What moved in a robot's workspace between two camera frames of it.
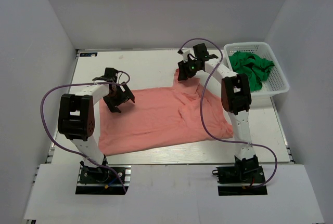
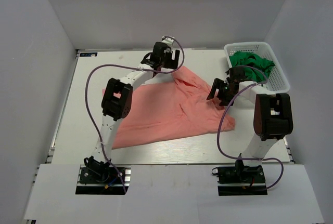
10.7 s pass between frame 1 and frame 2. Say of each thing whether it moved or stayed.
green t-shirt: stayed
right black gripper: moved
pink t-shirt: moved
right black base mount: stayed
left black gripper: moved
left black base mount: stayed
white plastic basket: stayed
